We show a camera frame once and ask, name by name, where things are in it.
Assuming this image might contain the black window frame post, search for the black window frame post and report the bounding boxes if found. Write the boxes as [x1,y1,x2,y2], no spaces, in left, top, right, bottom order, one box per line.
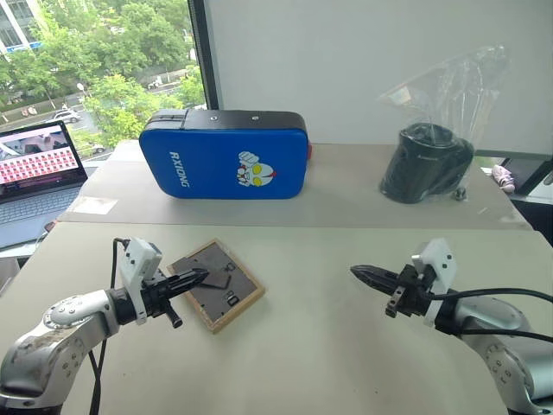
[188,0,222,112]

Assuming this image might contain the laptop computer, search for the laptop computer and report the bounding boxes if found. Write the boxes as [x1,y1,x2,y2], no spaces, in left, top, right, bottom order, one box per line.
[0,120,90,251]

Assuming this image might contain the white parked car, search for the white parked car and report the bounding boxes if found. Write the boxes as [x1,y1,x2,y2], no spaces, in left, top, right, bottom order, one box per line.
[51,108,83,125]

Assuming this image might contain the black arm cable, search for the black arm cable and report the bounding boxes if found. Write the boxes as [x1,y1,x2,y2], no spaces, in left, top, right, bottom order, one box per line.
[429,288,553,344]
[87,236,131,415]

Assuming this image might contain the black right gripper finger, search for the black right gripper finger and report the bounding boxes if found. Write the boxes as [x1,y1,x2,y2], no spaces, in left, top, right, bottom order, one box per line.
[349,265,405,281]
[353,273,401,297]

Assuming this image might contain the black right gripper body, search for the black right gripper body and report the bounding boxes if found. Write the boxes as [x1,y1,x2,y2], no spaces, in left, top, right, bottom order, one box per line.
[385,264,435,320]

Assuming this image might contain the dark side desk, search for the dark side desk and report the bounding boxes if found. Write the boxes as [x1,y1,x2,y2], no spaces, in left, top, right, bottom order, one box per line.
[495,156,553,248]

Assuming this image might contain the pink soft object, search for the pink soft object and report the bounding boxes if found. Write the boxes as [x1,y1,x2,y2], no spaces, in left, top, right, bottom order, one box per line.
[492,163,518,194]

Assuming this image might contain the black object in plastic bag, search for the black object in plastic bag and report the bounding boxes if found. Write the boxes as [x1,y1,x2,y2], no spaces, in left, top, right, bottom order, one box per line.
[374,41,514,205]

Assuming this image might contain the black cylindrical appliance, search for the black cylindrical appliance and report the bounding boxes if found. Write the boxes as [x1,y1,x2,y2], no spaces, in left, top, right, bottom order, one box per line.
[378,122,475,205]

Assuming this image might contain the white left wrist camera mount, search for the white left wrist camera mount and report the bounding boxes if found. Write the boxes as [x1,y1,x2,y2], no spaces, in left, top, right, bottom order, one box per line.
[118,236,163,326]

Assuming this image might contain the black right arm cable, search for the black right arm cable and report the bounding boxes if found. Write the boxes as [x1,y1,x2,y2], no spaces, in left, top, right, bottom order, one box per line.
[429,288,553,344]

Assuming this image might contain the blue cartoon kick pad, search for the blue cartoon kick pad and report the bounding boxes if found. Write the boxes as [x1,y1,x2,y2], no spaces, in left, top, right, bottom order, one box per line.
[138,108,314,201]

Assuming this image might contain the wooden picture frame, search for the wooden picture frame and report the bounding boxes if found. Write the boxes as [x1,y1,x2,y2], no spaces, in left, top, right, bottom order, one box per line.
[165,238,266,335]

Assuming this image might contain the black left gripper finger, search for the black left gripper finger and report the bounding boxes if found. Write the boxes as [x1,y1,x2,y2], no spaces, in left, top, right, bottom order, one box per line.
[167,276,208,291]
[165,267,209,281]

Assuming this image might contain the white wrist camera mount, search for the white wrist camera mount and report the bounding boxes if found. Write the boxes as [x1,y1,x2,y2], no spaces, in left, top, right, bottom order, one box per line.
[118,236,163,326]
[410,237,459,328]

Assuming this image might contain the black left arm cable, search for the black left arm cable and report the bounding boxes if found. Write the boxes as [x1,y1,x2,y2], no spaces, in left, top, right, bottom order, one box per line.
[87,236,131,415]

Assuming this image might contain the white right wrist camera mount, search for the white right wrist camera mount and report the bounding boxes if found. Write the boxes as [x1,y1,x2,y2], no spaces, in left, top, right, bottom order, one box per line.
[410,237,459,328]

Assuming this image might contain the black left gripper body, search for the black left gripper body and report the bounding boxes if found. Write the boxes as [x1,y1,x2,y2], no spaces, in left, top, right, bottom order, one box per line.
[140,274,184,330]

